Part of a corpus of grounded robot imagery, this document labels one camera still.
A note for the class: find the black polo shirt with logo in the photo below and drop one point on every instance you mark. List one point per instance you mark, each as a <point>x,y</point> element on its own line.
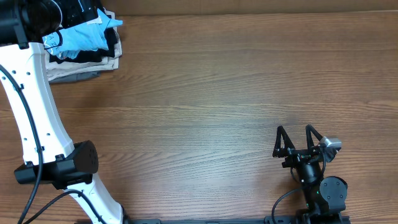
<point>92,56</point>

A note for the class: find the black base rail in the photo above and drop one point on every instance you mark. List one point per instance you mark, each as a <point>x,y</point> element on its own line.
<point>236,221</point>

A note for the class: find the folded beige garment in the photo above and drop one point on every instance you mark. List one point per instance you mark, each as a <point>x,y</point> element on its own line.
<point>55,70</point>

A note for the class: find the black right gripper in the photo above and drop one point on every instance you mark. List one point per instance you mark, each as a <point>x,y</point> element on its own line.
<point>298,155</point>

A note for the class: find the folded grey garment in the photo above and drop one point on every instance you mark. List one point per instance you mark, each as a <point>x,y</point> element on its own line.
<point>76,77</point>

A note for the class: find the light blue printed t-shirt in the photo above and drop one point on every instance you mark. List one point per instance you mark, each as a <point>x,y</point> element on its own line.
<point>88,36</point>

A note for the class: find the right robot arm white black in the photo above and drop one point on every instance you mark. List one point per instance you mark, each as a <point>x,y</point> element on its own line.
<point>324,196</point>

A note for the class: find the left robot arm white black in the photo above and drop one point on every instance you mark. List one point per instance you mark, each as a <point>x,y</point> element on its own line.
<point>30,30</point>

